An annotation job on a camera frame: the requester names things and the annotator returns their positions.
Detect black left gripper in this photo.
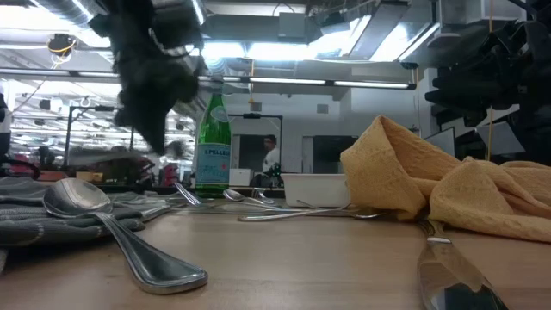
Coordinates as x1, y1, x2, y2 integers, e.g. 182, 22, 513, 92
109, 40, 203, 155

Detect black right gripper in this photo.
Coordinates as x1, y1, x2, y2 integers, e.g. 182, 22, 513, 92
424, 21, 533, 111

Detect silver table knife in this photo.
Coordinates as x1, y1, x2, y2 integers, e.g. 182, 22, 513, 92
138, 198, 216, 223
416, 219, 511, 310

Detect silver fork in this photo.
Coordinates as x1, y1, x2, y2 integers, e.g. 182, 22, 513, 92
295, 198, 359, 214
251, 187, 277, 206

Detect tilted grey screen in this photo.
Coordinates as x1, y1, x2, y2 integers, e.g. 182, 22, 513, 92
475, 121, 526, 156
424, 127, 456, 157

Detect green glass water bottle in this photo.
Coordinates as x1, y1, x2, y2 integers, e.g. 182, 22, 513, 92
194, 81, 233, 199

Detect yellow waffle cloth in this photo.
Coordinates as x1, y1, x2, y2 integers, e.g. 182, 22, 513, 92
339, 114, 551, 243

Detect black yellow ceiling reel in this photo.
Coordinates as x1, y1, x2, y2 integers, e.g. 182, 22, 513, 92
46, 33, 78, 58

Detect white box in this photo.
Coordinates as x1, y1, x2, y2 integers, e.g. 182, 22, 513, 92
229, 167, 255, 188

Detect person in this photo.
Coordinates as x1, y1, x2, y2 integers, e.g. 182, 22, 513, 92
260, 133, 282, 176

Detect grey checked cloth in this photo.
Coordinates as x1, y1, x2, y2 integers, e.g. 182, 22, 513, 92
0, 175, 173, 275

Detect silver cutlery pieces on table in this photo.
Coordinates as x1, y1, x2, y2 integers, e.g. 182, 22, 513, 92
237, 204, 352, 223

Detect black monitor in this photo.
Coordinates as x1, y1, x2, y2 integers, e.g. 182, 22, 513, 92
313, 134, 360, 175

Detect long ceiling light bar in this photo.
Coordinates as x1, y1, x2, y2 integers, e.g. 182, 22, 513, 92
0, 67, 418, 91

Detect white plastic cutlery tray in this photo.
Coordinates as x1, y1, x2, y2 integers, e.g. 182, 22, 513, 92
282, 172, 352, 208

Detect grey ceiling vent box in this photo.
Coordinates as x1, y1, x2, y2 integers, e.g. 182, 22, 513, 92
277, 11, 308, 40

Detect black metal gantry frame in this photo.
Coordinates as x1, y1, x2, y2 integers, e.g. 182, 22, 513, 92
63, 104, 137, 170

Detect black rig frame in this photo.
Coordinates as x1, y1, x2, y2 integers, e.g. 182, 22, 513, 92
227, 112, 284, 174

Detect silver ventilation duct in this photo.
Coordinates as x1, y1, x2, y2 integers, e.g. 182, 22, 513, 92
32, 0, 113, 31

